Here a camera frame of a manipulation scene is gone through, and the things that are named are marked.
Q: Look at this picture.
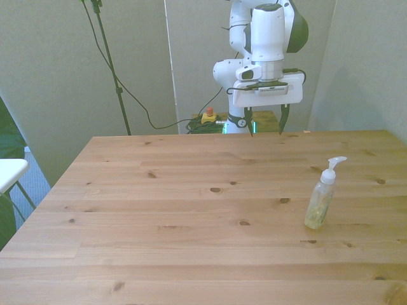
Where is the yellow emergency stop button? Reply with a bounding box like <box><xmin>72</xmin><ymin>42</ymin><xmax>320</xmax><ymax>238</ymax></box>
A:
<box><xmin>201</xmin><ymin>107</ymin><xmax>218</xmax><ymax>125</ymax></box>

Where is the clear sanitizer pump bottle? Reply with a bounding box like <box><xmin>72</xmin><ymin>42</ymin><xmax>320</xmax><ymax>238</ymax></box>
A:
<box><xmin>303</xmin><ymin>156</ymin><xmax>348</xmax><ymax>231</ymax></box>

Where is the white divider panel edge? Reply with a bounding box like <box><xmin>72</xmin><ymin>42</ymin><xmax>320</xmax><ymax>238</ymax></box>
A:
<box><xmin>163</xmin><ymin>0</ymin><xmax>179</xmax><ymax>135</ymax></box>

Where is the white side table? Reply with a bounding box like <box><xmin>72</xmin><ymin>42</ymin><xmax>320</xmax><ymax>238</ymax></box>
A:
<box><xmin>0</xmin><ymin>158</ymin><xmax>36</xmax><ymax>223</ymax></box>

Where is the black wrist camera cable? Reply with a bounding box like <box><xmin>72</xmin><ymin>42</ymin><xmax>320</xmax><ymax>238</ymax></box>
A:
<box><xmin>282</xmin><ymin>67</ymin><xmax>307</xmax><ymax>84</ymax></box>

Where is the dark camera stand pole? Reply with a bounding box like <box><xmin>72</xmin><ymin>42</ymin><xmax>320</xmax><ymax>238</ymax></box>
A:
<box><xmin>90</xmin><ymin>0</ymin><xmax>133</xmax><ymax>136</ymax></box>

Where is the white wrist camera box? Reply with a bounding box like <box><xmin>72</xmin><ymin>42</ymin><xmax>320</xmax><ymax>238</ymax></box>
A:
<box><xmin>254</xmin><ymin>84</ymin><xmax>291</xmax><ymax>97</ymax></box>

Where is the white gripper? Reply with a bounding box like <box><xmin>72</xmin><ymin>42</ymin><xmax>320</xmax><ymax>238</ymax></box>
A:
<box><xmin>231</xmin><ymin>73</ymin><xmax>304</xmax><ymax>138</ymax></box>

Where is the long black cable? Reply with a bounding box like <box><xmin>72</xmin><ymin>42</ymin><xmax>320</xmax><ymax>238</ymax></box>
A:
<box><xmin>79</xmin><ymin>0</ymin><xmax>224</xmax><ymax>130</ymax></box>

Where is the coiled green cable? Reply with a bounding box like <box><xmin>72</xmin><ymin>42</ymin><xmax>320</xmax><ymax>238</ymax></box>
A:
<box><xmin>185</xmin><ymin>117</ymin><xmax>228</xmax><ymax>135</ymax></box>

